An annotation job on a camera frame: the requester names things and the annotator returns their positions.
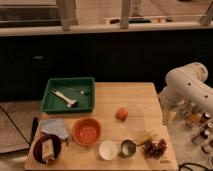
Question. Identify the white small bowl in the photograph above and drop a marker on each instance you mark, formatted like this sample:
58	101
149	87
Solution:
107	150

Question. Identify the red bowl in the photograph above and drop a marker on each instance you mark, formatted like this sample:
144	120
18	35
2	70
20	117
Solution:
86	132

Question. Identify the orange-red apple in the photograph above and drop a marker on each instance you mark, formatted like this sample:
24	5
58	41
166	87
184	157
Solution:
121	114

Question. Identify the yellow corn cob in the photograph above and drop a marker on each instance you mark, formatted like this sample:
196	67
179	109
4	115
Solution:
144	138

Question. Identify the black knife handle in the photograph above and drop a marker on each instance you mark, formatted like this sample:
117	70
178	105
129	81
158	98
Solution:
34	128

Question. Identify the green plastic tray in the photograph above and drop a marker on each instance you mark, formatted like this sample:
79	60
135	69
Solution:
85	103

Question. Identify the metal cup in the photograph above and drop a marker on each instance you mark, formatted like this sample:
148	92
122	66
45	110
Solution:
127	149

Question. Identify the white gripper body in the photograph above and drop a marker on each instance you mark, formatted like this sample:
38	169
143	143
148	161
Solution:
168	101

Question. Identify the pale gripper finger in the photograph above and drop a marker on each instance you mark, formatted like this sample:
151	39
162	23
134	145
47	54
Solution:
166	117

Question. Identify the blue-grey cloth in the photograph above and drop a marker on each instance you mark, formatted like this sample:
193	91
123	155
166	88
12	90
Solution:
54	126

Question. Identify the tan sponge block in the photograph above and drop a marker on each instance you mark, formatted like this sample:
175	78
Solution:
47	150

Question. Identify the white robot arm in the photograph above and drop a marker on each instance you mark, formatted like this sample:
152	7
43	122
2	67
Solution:
186	83

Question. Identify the dark brown plate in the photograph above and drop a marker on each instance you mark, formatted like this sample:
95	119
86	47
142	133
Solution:
37	150

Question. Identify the small metal utensil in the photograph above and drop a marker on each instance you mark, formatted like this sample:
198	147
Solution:
82	92

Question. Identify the purple grape bunch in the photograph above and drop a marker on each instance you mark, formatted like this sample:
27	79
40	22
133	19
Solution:
154	150

